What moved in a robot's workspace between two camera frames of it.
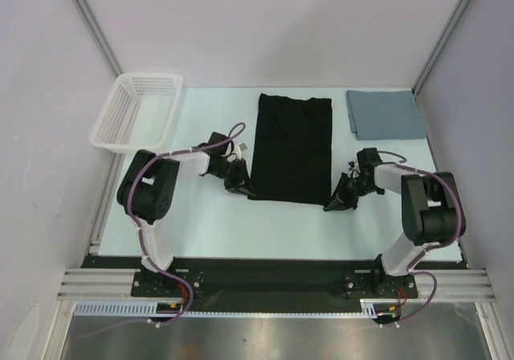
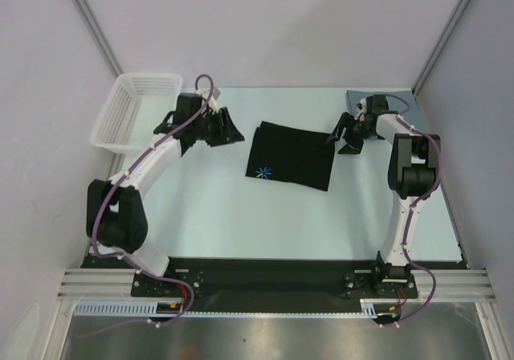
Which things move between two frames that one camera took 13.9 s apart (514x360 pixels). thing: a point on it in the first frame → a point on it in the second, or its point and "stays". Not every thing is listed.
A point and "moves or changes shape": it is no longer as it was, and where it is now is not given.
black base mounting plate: (222, 279) stays
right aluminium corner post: (446, 34) stays
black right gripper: (349, 188) → (352, 128)
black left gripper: (238, 184) → (227, 133)
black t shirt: (292, 160) moves or changes shape
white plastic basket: (138, 112) stays
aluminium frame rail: (433, 284) stays
